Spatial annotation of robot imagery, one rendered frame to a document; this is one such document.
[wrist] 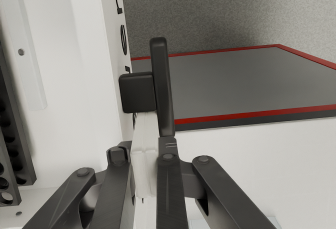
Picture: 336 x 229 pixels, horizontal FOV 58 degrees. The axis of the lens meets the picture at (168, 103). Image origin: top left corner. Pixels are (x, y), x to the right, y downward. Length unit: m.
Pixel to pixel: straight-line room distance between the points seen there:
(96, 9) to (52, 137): 0.17
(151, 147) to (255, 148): 0.26
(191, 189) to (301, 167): 0.31
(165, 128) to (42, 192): 0.17
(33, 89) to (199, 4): 0.89
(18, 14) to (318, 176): 0.40
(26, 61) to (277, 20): 1.01
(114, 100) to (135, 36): 0.93
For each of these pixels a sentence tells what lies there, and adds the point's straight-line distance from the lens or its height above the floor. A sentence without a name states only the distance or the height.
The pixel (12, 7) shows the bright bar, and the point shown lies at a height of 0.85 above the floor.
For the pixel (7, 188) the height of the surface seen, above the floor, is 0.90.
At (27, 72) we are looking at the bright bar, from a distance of 0.30.
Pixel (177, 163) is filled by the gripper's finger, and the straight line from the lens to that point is 0.16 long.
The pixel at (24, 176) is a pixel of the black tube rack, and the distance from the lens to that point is 0.32.
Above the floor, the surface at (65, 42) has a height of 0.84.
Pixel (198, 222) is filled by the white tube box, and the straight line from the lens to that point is 0.46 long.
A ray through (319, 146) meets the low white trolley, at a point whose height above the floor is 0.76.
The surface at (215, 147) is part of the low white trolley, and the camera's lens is 0.40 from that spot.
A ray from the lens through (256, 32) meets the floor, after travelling 1.17.
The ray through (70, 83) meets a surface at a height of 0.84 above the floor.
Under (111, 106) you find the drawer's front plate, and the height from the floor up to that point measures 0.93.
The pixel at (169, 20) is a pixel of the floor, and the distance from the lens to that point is 1.12.
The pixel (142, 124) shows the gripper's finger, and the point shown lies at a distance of 0.20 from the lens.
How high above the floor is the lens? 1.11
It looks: 71 degrees down
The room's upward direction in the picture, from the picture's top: 175 degrees clockwise
